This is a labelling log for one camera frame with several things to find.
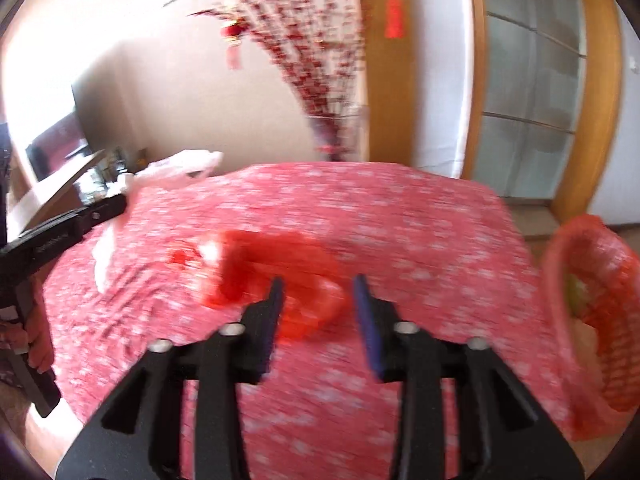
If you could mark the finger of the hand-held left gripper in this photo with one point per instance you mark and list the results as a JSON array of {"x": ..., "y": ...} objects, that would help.
[{"x": 102, "y": 212}]

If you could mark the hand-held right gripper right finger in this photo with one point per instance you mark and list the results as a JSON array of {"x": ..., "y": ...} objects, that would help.
[{"x": 370, "y": 330}]

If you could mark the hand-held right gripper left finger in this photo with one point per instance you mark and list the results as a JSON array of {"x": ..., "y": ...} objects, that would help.
[{"x": 267, "y": 330}]

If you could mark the red plastic bag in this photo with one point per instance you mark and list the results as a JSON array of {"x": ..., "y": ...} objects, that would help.
[{"x": 300, "y": 270}]

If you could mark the white plastic bag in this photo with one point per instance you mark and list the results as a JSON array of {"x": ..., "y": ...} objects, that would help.
[{"x": 170, "y": 165}]

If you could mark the red plastic basket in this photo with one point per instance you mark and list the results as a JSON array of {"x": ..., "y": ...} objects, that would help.
[{"x": 615, "y": 350}]

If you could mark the person's left hand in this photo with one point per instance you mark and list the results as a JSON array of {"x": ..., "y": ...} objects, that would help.
[{"x": 40, "y": 340}]

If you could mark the black television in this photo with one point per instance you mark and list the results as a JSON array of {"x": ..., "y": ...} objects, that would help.
[{"x": 55, "y": 145}]

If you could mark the glass vase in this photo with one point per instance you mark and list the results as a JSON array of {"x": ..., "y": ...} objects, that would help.
[{"x": 340, "y": 135}]

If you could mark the small red lantern ornament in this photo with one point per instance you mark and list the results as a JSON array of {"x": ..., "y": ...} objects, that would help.
[{"x": 232, "y": 30}]

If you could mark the red berry branches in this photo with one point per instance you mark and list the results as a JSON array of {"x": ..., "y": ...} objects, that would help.
[{"x": 310, "y": 35}]

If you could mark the frosted glass door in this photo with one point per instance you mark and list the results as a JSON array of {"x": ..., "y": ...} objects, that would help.
[{"x": 525, "y": 85}]

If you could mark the red knot tassel decoration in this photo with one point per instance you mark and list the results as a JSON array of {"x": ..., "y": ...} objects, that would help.
[{"x": 395, "y": 15}]

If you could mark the wooden door frame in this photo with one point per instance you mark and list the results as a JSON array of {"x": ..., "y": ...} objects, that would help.
[{"x": 600, "y": 110}]

